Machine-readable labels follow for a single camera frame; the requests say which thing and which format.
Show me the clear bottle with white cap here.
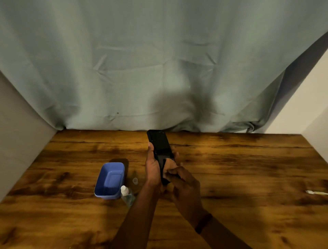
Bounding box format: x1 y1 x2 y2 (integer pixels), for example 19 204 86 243
120 185 136 207

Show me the small tan cleaning pad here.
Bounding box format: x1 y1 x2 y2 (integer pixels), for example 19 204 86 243
163 158 178 178

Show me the black smartphone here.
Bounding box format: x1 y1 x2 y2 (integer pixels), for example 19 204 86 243
147 129 176 186

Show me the dark wristband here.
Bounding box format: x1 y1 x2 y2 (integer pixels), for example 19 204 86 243
194 213 214 234

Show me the blue plastic container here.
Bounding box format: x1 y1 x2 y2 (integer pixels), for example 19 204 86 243
94 162 126 200

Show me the person's right hand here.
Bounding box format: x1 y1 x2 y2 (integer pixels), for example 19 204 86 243
163 166 214 227

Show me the person's left hand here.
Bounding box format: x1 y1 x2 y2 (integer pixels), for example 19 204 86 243
145 142 183 192

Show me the person's right forearm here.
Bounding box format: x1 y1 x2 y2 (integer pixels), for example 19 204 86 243
198 216 254 249

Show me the grey-green cloth curtain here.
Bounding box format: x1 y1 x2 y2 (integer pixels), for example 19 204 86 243
0 0 328 133

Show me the person's left forearm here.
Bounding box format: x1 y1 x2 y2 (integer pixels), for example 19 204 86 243
110 184 164 249

